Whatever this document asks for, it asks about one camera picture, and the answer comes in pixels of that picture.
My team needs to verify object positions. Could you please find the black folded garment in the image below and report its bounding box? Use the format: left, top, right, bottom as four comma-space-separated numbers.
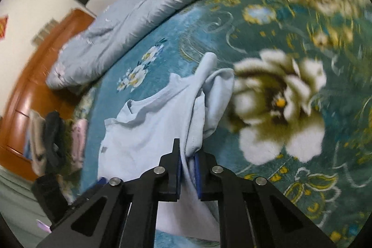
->
43, 111, 67, 176

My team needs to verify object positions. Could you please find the wooden headboard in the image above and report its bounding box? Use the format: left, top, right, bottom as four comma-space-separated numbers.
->
0, 8, 98, 182

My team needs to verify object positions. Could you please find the red wall decoration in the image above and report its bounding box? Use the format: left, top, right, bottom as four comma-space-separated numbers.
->
0, 14, 9, 41

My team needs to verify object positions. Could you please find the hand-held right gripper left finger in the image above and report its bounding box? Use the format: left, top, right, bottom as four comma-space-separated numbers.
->
36, 138, 182, 248

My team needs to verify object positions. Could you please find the green floral blanket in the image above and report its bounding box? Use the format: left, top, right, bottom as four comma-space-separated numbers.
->
67, 0, 372, 248

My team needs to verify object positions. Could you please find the grey-blue floral quilt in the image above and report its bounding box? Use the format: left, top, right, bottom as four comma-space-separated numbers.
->
46, 0, 346, 90

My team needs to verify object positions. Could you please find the olive knitted garment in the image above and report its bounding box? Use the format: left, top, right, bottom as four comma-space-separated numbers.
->
60, 120, 76, 179

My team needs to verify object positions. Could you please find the pink folded garment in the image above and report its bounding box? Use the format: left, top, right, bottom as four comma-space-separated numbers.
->
71, 119, 88, 170

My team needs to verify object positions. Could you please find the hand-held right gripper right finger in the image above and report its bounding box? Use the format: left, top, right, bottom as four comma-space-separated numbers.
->
194, 151, 338, 248

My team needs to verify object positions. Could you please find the beige folded garment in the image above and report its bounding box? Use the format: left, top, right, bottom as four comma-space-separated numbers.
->
28, 110, 48, 176

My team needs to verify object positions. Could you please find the light blue shirt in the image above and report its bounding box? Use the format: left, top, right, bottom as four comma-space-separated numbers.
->
97, 52, 235, 241

